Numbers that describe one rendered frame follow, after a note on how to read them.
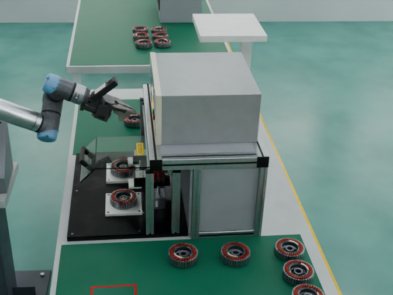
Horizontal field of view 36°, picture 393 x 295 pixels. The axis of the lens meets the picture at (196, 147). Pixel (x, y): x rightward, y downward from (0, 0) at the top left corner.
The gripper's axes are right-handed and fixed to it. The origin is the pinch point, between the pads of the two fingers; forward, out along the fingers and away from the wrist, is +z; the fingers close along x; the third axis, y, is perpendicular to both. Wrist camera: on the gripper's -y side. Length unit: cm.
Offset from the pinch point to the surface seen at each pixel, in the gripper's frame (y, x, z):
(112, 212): 41.0, 10.0, 8.2
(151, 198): 20.5, 24.1, 15.3
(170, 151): 1.4, 19.8, 14.6
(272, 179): 14, -15, 75
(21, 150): 141, -179, -22
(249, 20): -29, -106, 59
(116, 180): 40.3, -13.5, 9.7
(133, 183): 28.3, 4.4, 12.1
